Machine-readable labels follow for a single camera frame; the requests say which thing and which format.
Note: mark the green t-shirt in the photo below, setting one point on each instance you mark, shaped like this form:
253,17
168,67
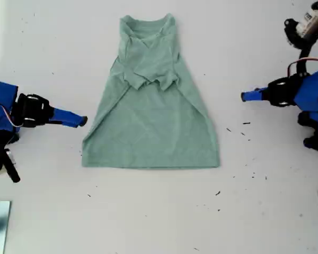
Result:
153,127

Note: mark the black camera stalk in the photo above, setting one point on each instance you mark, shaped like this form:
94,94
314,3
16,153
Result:
306,55

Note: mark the white camera box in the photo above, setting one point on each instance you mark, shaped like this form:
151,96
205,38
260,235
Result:
307,23

